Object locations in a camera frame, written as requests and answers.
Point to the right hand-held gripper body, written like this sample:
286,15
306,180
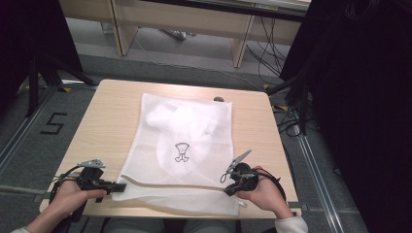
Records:
247,178

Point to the person's left hand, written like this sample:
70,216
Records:
69,199

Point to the person's right hand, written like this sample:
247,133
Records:
267,195

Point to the white mesh laundry bag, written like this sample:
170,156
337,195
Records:
194,129

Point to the black curtain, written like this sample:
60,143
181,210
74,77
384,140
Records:
26,32
362,97

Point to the metal floor rail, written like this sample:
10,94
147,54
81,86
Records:
319,181
19,136

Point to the black metal stand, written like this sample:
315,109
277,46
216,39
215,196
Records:
302,106
32,84

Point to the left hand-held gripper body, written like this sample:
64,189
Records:
92,178

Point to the person's grey pants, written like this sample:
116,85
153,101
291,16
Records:
136,226

